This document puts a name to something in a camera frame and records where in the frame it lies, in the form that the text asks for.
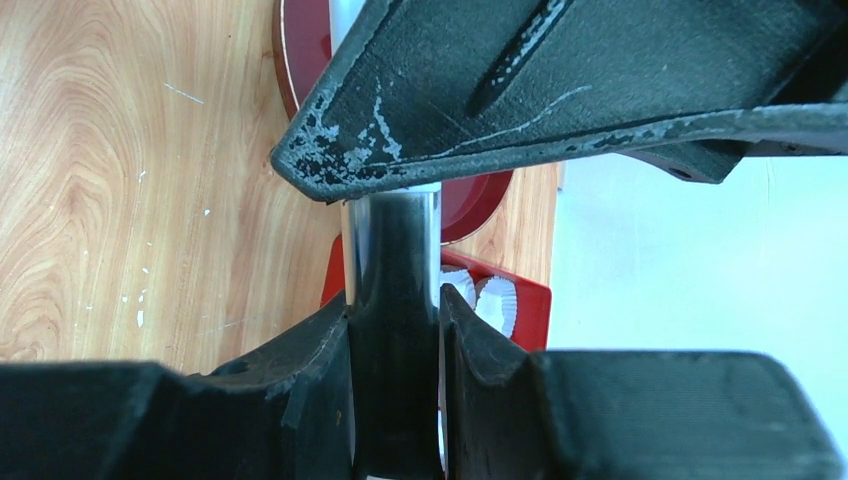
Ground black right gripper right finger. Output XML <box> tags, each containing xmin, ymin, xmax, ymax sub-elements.
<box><xmin>440</xmin><ymin>286</ymin><xmax>844</xmax><ymax>479</ymax></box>

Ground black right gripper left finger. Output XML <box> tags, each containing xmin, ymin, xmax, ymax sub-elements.
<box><xmin>1</xmin><ymin>297</ymin><xmax>352</xmax><ymax>479</ymax></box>

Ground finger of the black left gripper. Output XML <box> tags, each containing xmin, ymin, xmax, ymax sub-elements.
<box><xmin>270</xmin><ymin>1</ymin><xmax>847</xmax><ymax>202</ymax></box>

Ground wooden metal food tongs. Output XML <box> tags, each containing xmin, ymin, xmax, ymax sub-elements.
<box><xmin>327</xmin><ymin>0</ymin><xmax>444</xmax><ymax>480</ymax></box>

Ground red rectangular chocolate box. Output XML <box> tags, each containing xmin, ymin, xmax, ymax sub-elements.
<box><xmin>320</xmin><ymin>235</ymin><xmax>554</xmax><ymax>354</ymax></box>

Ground round dark red tray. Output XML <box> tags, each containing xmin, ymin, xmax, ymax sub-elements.
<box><xmin>272</xmin><ymin>0</ymin><xmax>513</xmax><ymax>243</ymax></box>

